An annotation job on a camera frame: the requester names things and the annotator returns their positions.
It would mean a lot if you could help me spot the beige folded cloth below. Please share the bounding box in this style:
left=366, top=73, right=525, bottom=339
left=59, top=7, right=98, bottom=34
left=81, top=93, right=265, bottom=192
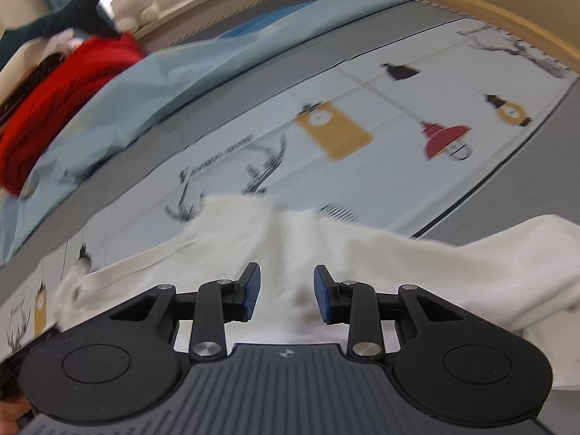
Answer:
left=8, top=28, right=85, bottom=72

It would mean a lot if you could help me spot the red knitted garment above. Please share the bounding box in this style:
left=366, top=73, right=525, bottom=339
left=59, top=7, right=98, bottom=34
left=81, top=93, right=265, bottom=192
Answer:
left=0, top=35, right=146, bottom=196

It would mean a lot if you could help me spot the light blue quilt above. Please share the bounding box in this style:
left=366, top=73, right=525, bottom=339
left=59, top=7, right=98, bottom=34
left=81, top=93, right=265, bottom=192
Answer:
left=0, top=0, right=411, bottom=269

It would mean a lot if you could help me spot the dark teal shark plush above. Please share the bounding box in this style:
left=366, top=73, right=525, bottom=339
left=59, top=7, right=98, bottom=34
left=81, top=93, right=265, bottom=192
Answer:
left=0, top=0, right=122, bottom=70

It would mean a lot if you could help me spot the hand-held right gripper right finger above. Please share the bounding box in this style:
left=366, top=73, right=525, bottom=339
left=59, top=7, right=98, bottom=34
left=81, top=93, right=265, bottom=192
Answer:
left=313, top=264, right=459, bottom=358

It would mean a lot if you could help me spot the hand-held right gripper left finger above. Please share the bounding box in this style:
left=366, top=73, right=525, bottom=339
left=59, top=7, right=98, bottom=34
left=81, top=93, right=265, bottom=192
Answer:
left=109, top=262, right=263, bottom=364

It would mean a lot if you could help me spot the white shirt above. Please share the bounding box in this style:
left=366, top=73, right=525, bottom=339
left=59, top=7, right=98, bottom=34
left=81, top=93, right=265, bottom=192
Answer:
left=49, top=192, right=580, bottom=391

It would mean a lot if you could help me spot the white plush toy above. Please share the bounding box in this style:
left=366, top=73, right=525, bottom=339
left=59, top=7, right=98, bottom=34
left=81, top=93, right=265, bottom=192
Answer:
left=111, top=0, right=162, bottom=31

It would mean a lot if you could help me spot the printed bed sheet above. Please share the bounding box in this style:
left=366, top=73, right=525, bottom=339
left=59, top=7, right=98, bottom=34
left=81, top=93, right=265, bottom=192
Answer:
left=0, top=0, right=580, bottom=435

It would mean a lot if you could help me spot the wooden bed frame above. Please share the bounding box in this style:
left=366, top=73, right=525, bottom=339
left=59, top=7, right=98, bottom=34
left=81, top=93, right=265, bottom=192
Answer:
left=135, top=0, right=580, bottom=79

